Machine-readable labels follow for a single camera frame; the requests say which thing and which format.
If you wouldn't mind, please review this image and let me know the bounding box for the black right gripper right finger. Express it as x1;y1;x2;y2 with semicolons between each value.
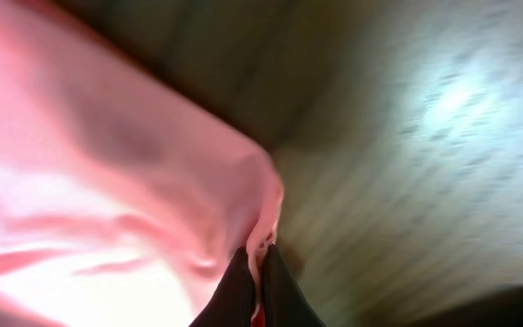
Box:
261;244;325;327

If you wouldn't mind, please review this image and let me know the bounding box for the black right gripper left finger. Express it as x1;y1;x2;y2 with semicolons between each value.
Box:
190;247;256;327

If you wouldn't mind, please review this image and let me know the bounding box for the pink t-shirt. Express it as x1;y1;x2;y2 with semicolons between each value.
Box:
0;1;283;326

